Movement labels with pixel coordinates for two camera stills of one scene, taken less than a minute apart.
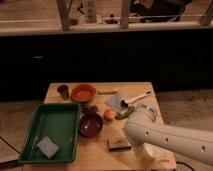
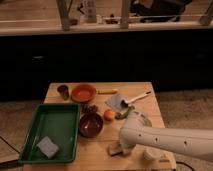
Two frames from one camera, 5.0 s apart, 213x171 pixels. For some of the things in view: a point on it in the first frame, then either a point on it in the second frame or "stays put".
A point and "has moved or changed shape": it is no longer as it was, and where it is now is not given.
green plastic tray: x=52 y=135 stays put
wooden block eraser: x=118 y=144 has moved or changed shape
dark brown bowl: x=91 y=124 stays put
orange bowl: x=83 y=93 stays put
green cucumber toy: x=122 y=115 stays put
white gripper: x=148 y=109 → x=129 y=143
